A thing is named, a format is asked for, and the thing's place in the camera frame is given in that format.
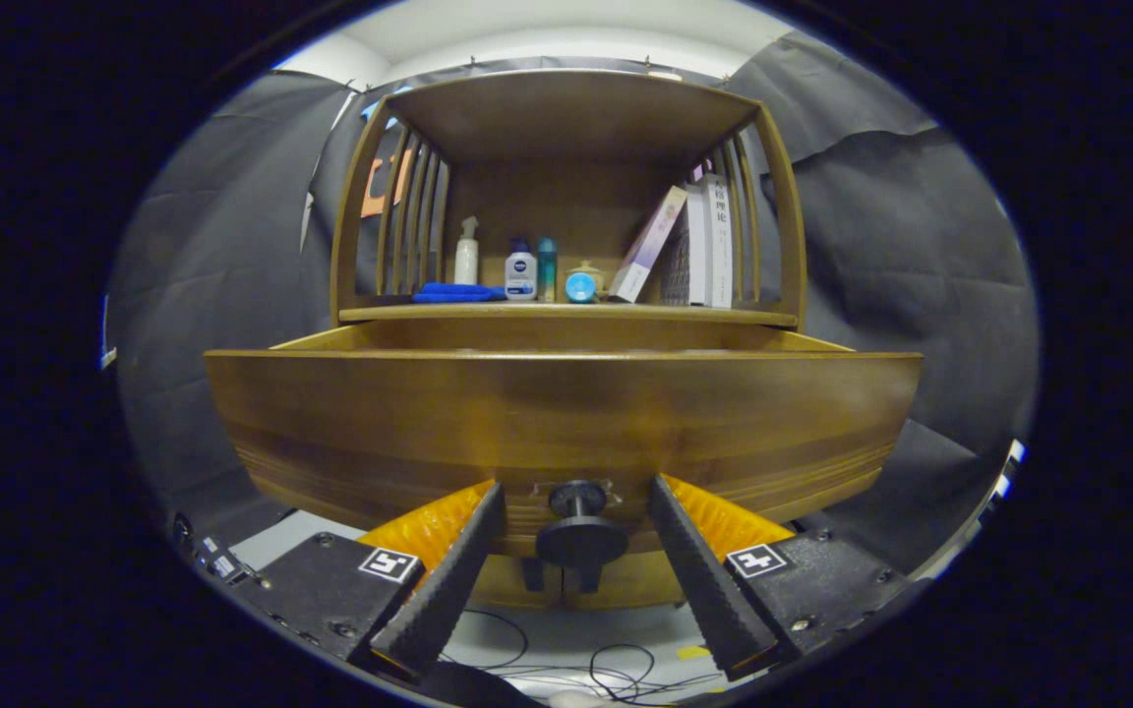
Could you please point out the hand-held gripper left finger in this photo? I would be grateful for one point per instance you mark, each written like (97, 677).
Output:
(448, 580)

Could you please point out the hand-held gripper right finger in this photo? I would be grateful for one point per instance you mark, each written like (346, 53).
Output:
(699, 580)

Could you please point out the black drawer knob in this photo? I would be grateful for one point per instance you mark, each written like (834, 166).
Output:
(581, 539)

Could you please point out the wooden drawer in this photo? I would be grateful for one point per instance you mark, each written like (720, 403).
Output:
(566, 413)

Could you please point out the blue and white tube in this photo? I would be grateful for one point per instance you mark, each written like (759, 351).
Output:
(580, 287)

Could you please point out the wooden cabinet door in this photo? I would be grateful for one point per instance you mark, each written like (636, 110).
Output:
(503, 588)
(635, 588)

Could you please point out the wooden countertop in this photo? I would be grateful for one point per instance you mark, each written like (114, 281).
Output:
(685, 315)

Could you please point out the wooden cabinet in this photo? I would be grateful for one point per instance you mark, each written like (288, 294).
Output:
(576, 113)

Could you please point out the yellow floor tape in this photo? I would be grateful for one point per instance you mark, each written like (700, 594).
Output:
(692, 651)

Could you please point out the blue folded cloth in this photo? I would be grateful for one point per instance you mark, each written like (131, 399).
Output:
(456, 292)

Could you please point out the white lotion bottle blue cap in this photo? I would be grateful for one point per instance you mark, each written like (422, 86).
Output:
(520, 273)

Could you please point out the white pump bottle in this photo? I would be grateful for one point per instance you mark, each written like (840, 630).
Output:
(466, 261)

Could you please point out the dark patterned book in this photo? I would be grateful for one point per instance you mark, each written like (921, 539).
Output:
(677, 261)

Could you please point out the beige lidded ceramic teacup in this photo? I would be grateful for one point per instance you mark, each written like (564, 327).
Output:
(588, 267)

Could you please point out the plain white book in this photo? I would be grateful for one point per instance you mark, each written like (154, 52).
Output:
(697, 246)

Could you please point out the teal slim bottle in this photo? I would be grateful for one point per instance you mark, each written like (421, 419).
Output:
(547, 261)

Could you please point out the white book with black lettering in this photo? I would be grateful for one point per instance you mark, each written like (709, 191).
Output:
(720, 246)

